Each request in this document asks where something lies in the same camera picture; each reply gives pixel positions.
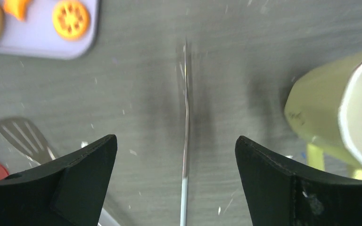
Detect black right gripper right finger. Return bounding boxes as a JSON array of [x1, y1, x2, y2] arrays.
[[235, 136, 362, 226]]

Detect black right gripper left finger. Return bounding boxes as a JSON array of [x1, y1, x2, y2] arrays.
[[0, 135, 117, 226]]

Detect metal serving tongs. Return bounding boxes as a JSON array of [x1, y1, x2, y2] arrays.
[[0, 37, 194, 226]]

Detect round orange lattice cookie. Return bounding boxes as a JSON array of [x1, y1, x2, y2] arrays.
[[52, 0, 91, 41]]

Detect yellow-green mug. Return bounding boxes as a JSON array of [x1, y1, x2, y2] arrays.
[[284, 52, 362, 180]]

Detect lavender serving tray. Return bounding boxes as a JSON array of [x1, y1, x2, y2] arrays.
[[0, 0, 101, 60]]

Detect orange fish-shaped pastry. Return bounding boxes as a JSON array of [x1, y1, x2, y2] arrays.
[[3, 0, 32, 22]]

